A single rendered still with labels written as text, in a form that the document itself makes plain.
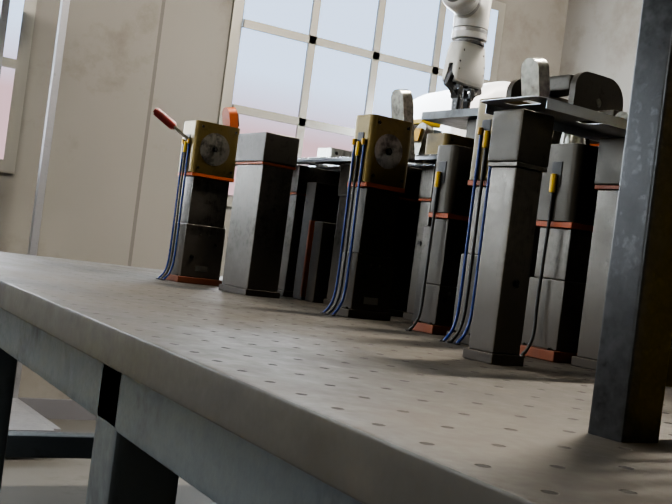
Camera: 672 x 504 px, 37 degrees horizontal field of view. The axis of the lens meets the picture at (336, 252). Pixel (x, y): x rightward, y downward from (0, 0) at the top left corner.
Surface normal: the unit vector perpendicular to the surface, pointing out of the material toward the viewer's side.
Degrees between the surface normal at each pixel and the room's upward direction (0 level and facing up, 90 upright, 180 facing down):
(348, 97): 90
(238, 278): 90
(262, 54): 90
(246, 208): 90
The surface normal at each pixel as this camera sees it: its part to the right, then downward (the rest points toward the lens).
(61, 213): 0.49, 0.06
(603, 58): -0.86, -0.11
